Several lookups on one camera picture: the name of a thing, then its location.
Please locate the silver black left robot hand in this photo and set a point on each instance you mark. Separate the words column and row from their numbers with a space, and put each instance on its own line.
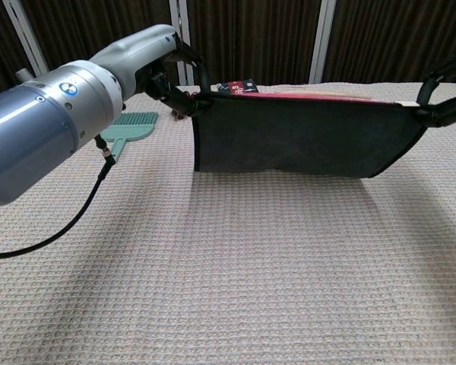
column 137, row 49

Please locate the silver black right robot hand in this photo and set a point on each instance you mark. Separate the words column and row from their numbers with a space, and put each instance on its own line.
column 446, row 112

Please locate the pink cloth with black edge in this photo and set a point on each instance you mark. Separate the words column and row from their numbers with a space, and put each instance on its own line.
column 289, row 137

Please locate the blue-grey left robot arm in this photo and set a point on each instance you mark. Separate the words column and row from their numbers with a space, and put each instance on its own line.
column 30, row 137

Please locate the teal hand brush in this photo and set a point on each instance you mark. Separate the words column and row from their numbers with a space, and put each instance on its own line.
column 137, row 131

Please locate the wooden chopstick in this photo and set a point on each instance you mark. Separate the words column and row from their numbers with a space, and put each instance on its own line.
column 342, row 93

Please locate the dark printed packet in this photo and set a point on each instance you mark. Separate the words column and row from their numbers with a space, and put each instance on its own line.
column 239, row 87

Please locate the beige woven tablecloth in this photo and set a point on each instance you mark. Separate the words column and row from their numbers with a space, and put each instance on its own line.
column 228, row 285

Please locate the white partition post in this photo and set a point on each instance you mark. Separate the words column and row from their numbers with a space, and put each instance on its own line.
column 322, row 38
column 180, row 15
column 26, row 38

